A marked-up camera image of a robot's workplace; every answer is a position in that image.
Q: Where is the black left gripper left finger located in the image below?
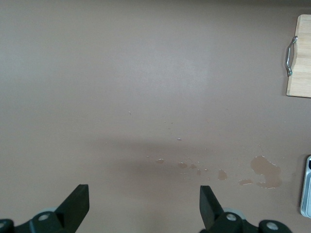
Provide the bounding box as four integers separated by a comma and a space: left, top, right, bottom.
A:
0, 184, 90, 233

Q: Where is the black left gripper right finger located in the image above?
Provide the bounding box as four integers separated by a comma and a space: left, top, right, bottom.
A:
199, 185, 291, 233

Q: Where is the brown liquid puddle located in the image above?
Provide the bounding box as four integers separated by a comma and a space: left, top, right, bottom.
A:
250, 155, 284, 189

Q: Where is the silver kitchen scale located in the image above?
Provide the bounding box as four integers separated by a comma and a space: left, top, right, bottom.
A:
300, 154, 311, 218

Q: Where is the wooden cutting board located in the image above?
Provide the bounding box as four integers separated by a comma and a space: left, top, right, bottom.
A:
284, 14, 311, 99

